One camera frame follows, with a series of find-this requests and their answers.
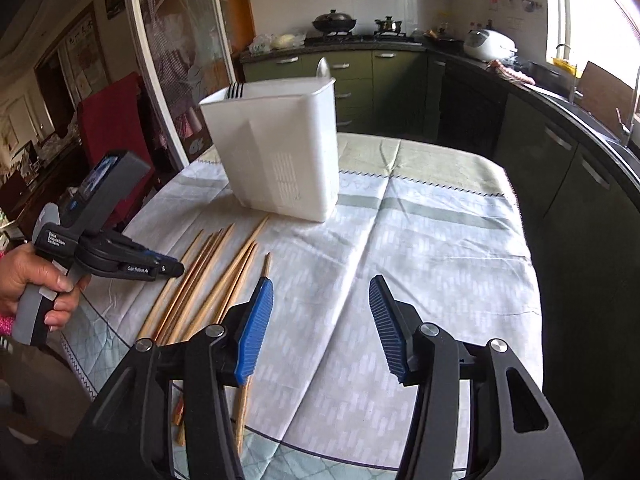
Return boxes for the etched glass sliding door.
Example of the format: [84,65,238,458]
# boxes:
[120,0,239,171]

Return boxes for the white plastic utensil holder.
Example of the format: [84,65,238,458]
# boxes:
[198,76,341,222]

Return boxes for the black wok with lid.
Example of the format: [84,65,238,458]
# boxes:
[312,9,359,36]

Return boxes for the pink checked dish cloth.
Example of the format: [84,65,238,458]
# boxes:
[487,59,537,86]

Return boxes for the person's leg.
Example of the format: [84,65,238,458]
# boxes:
[0,332,96,441]

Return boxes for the wall calendar poster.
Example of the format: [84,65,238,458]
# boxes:
[49,4,112,107]

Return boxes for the person's left hand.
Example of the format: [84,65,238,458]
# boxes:
[0,246,89,333]

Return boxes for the wooden cutting board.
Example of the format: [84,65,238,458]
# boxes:
[580,60,634,127]

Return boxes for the white rice cooker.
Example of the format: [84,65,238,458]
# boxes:
[463,28,519,61]

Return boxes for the white and green tablecloth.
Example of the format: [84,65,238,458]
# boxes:
[60,132,546,480]

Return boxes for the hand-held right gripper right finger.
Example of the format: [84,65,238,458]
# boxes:
[368,275,586,480]

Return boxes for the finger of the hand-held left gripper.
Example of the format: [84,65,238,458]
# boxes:
[125,241,184,278]

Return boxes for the red covered chair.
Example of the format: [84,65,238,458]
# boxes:
[75,72,168,233]

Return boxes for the black gas stove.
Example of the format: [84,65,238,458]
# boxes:
[305,32,416,44]

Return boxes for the tall chrome faucet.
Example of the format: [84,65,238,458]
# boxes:
[617,67,640,147]

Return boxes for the dark curved counter cabinets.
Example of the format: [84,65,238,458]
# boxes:
[435,54,640,441]

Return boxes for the green base cabinets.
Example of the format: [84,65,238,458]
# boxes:
[240,42,437,137]

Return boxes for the bunch of wooden chopsticks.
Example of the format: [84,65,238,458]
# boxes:
[136,213,273,458]

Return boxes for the black frying pan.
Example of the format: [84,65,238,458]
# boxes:
[425,27,464,44]

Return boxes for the green quilted table cover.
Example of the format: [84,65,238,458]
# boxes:
[60,300,426,480]

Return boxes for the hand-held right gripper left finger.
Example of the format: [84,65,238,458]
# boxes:
[65,277,275,480]

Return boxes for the plastic bags with food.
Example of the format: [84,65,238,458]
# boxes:
[249,32,307,54]

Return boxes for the small chrome faucet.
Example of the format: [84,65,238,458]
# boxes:
[555,44,584,102]

